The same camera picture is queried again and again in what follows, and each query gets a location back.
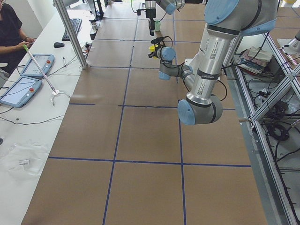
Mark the aluminium frame post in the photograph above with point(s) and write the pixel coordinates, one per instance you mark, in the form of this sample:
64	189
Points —
70	31

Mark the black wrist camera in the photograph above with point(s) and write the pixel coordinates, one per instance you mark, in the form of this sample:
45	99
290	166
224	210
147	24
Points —
159	42

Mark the small metal cup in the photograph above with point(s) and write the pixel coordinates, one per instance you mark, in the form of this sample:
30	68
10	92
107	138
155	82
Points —
94	26

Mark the clear plastic bag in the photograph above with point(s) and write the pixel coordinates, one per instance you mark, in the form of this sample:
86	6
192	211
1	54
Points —
24	158

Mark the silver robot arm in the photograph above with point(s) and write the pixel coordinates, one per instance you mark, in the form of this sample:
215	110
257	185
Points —
169	6
225	20

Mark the green plastic cup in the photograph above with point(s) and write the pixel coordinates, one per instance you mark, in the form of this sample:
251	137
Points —
157	25

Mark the seated person black shirt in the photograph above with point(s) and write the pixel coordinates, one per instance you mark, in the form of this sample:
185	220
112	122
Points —
12	38

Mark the stack of magazines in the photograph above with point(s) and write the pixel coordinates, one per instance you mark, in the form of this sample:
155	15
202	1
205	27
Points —
254	60

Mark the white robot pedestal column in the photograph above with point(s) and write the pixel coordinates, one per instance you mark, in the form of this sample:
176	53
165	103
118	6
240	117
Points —
194	62

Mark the black computer mouse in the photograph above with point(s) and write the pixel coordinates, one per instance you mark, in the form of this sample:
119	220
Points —
58	45

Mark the yellow plastic cup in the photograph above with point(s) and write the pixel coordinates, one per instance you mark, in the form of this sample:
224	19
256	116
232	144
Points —
152	48

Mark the long metal grabber stick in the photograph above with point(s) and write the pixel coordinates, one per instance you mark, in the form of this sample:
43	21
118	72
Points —
55	92

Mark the near blue teach pendant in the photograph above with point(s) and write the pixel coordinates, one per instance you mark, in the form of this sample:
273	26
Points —
21	92

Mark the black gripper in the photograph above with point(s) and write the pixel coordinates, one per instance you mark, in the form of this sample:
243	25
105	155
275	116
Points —
149	14
153	54

